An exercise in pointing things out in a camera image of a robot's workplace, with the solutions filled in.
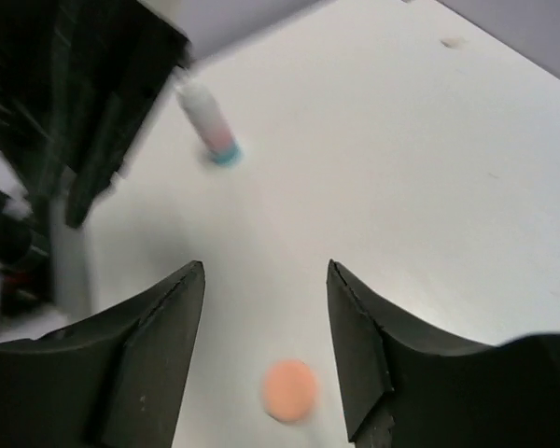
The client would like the white bottle blue label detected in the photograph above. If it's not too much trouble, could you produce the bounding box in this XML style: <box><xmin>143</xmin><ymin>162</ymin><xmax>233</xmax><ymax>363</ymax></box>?
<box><xmin>177</xmin><ymin>80</ymin><xmax>240</xmax><ymax>165</ymax></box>

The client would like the plain pink powder puff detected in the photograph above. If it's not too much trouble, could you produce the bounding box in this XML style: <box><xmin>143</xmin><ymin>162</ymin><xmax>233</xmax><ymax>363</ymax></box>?
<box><xmin>260</xmin><ymin>359</ymin><xmax>318</xmax><ymax>425</ymax></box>

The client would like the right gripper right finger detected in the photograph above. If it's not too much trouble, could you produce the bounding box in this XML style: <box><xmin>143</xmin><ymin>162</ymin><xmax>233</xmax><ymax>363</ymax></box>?
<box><xmin>327</xmin><ymin>261</ymin><xmax>560</xmax><ymax>447</ymax></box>

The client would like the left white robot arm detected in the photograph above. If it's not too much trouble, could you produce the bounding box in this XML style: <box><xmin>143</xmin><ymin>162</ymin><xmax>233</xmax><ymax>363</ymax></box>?
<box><xmin>0</xmin><ymin>1</ymin><xmax>190</xmax><ymax>330</ymax></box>

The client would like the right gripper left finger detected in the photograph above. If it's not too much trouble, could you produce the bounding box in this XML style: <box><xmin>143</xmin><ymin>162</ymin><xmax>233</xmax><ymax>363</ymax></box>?
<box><xmin>0</xmin><ymin>261</ymin><xmax>205</xmax><ymax>447</ymax></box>

